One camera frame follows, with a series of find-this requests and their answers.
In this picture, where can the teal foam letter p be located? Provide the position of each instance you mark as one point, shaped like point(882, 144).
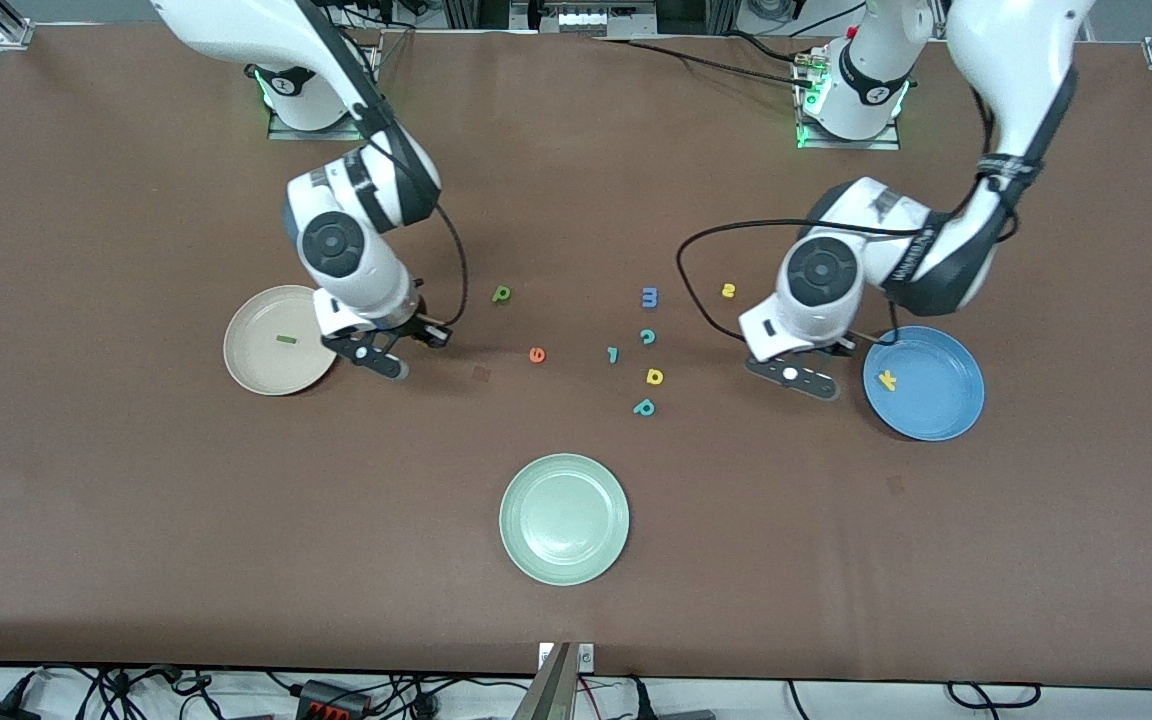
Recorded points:
point(644, 407)

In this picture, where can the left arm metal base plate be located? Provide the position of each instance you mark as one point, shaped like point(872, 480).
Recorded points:
point(886, 143)

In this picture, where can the pale green plate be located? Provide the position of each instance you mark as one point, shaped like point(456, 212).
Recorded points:
point(564, 519)

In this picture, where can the beige brown plate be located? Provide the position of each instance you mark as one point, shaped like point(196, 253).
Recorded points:
point(266, 360)

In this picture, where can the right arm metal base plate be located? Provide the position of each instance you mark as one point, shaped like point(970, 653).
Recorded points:
point(321, 134)

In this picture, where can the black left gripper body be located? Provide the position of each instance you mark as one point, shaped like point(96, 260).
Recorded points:
point(841, 347)

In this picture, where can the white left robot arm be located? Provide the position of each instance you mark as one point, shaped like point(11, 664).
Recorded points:
point(821, 270)

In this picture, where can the white metal bracket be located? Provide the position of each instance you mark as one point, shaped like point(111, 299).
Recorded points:
point(586, 657)

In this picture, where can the blue plate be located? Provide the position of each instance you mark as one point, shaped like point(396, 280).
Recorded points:
point(936, 395)

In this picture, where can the aluminium profile post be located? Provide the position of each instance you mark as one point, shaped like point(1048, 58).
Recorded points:
point(551, 690)

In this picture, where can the metal control box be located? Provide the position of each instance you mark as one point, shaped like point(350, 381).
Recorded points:
point(596, 20)

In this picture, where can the black orange power strip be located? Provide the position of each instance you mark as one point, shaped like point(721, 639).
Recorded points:
point(331, 700)

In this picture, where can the black power plug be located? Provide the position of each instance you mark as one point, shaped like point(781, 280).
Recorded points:
point(644, 705)

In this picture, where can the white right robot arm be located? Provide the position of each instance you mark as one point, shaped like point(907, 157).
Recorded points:
point(336, 245)

